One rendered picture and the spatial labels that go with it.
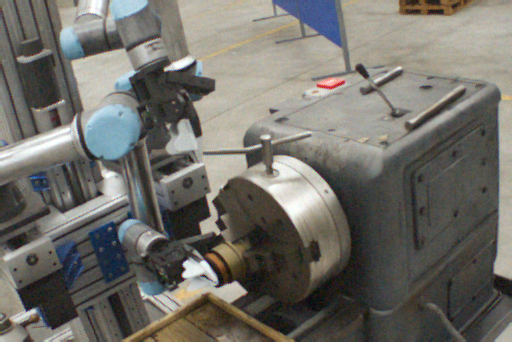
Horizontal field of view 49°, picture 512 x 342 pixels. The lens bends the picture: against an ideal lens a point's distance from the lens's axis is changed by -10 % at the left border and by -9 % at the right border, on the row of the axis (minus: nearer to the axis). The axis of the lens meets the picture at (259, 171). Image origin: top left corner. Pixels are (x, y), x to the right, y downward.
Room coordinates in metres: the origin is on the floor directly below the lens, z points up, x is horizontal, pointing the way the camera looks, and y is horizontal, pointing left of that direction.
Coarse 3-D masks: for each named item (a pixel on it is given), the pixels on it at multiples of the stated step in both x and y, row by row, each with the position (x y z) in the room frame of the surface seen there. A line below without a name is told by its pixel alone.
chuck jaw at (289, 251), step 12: (264, 240) 1.13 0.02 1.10; (276, 240) 1.11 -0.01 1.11; (252, 252) 1.08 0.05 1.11; (264, 252) 1.07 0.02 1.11; (276, 252) 1.05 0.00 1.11; (288, 252) 1.04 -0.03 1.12; (300, 252) 1.05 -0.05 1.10; (312, 252) 1.05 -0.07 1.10; (252, 264) 1.07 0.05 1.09; (264, 264) 1.06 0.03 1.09; (276, 264) 1.06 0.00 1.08; (288, 264) 1.03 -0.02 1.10
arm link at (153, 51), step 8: (152, 40) 1.13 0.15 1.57; (160, 40) 1.14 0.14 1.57; (136, 48) 1.12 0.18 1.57; (144, 48) 1.12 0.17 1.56; (152, 48) 1.12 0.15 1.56; (160, 48) 1.13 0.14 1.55; (128, 56) 1.14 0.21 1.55; (136, 56) 1.12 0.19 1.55; (144, 56) 1.11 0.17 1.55; (152, 56) 1.11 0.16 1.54; (160, 56) 1.12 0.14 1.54; (136, 64) 1.12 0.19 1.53; (144, 64) 1.11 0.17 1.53
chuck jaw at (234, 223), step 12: (228, 192) 1.21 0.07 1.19; (216, 204) 1.20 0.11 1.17; (228, 204) 1.19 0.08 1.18; (240, 204) 1.19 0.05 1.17; (228, 216) 1.17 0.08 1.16; (240, 216) 1.17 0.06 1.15; (228, 228) 1.15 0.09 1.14; (240, 228) 1.15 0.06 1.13; (252, 228) 1.16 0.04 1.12; (228, 240) 1.12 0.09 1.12
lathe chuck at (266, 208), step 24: (264, 168) 1.20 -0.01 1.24; (288, 168) 1.18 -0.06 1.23; (240, 192) 1.19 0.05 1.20; (264, 192) 1.12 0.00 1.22; (288, 192) 1.11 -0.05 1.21; (312, 192) 1.12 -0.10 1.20; (264, 216) 1.13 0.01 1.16; (288, 216) 1.07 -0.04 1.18; (312, 216) 1.08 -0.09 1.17; (240, 240) 1.22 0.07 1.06; (288, 240) 1.08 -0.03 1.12; (312, 240) 1.06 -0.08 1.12; (336, 240) 1.08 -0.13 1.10; (312, 264) 1.04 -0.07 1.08; (336, 264) 1.08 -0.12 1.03; (264, 288) 1.18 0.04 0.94; (288, 288) 1.11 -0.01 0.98; (312, 288) 1.06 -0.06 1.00
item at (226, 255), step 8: (216, 248) 1.10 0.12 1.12; (224, 248) 1.10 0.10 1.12; (232, 248) 1.09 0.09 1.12; (240, 248) 1.11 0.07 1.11; (208, 256) 1.08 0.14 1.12; (216, 256) 1.08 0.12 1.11; (224, 256) 1.08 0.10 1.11; (232, 256) 1.08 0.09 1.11; (240, 256) 1.08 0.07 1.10; (208, 264) 1.07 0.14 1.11; (216, 264) 1.06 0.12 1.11; (224, 264) 1.07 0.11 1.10; (232, 264) 1.07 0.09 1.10; (240, 264) 1.07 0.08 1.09; (216, 272) 1.05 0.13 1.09; (224, 272) 1.05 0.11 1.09; (232, 272) 1.06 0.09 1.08; (240, 272) 1.07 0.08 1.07; (224, 280) 1.05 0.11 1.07; (232, 280) 1.06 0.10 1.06
